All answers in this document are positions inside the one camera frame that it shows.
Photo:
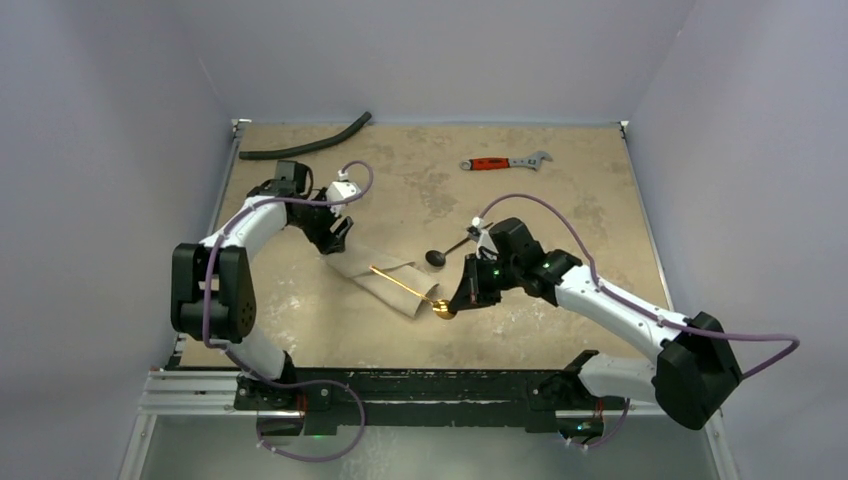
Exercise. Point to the black foam tube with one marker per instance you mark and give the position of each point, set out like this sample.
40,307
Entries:
309,148

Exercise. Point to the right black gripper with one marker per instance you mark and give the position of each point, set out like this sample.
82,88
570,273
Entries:
474,282

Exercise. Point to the gold spoon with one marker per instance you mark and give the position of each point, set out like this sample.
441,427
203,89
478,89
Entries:
440,307

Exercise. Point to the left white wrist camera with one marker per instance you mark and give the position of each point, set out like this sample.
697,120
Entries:
340,192

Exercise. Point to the right aluminium side rail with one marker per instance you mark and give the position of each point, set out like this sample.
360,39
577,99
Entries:
623,131

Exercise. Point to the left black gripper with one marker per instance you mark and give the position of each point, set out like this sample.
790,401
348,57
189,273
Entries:
329,241

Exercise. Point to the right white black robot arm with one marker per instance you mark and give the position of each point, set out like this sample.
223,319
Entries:
688,367

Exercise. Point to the aluminium front rail frame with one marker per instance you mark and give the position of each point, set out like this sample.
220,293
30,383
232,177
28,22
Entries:
188,428

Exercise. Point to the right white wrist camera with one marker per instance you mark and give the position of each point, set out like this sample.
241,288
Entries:
485,247

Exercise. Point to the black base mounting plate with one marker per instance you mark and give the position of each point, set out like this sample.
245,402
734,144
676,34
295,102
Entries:
536,401

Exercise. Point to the beige cloth napkin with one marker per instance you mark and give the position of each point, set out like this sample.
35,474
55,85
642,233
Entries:
355,264

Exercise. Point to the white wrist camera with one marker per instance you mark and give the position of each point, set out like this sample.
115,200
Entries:
340,192
485,247

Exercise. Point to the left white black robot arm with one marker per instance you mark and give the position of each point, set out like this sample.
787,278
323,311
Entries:
212,297

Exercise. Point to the red handled adjustable wrench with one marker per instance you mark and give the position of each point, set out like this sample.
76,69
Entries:
533,161

